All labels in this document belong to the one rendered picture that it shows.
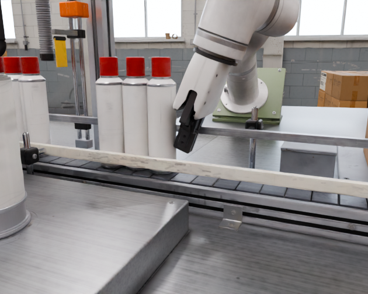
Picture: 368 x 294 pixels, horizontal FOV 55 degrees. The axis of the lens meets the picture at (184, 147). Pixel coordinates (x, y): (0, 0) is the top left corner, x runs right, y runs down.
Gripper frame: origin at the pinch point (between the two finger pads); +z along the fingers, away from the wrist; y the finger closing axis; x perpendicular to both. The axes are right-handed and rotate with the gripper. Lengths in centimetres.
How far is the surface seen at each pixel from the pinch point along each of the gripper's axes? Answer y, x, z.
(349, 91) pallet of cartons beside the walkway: -333, 46, 5
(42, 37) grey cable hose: -8.6, -42.4, -4.3
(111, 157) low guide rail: 4.3, -10.8, 7.6
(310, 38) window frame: -544, -26, -34
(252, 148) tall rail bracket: -9.0, 10.5, -0.8
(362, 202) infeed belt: 2.1, 29.1, -3.8
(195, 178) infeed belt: 1.2, 4.5, 5.3
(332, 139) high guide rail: -3.2, 21.8, -9.5
